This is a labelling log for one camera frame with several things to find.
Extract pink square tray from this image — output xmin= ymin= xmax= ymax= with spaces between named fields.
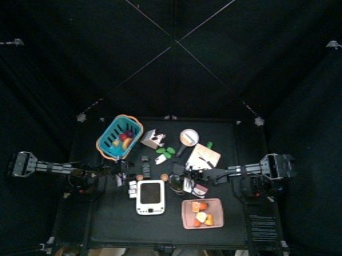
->
xmin=180 ymin=197 xmax=225 ymax=231

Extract white round disc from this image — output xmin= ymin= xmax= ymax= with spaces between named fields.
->
xmin=174 ymin=128 xmax=200 ymax=158

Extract white diagonal cord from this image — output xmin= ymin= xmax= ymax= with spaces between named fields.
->
xmin=122 ymin=0 xmax=263 ymax=122
xmin=78 ymin=0 xmax=236 ymax=118

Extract black toy knife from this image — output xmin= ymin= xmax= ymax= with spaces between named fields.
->
xmin=197 ymin=156 xmax=215 ymax=169

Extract small white toy block stack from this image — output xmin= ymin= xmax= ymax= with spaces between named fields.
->
xmin=126 ymin=180 xmax=138 ymax=200

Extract cow print milk carton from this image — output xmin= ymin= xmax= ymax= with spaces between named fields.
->
xmin=138 ymin=128 xmax=166 ymax=150

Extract clear pot lid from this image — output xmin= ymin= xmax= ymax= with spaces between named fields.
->
xmin=166 ymin=173 xmax=187 ymax=196

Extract orange toy food slice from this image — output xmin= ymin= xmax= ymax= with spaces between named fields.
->
xmin=191 ymin=200 xmax=209 ymax=213

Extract white text label sticker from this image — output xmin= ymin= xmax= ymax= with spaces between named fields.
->
xmin=247 ymin=214 xmax=279 ymax=245

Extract green toy leaf vegetable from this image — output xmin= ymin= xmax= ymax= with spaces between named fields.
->
xmin=154 ymin=146 xmax=177 ymax=160

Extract white handheld game console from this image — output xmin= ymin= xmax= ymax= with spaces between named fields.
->
xmin=134 ymin=179 xmax=166 ymax=217

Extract dark red white box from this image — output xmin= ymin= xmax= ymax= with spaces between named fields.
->
xmin=191 ymin=183 xmax=209 ymax=199

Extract black square toy pot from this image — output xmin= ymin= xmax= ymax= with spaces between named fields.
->
xmin=170 ymin=162 xmax=187 ymax=176

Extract purple red toy fruit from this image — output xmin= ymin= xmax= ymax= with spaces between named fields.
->
xmin=117 ymin=130 xmax=134 ymax=142

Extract teal basket with orange rim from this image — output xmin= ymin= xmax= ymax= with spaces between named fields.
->
xmin=94 ymin=114 xmax=145 ymax=162

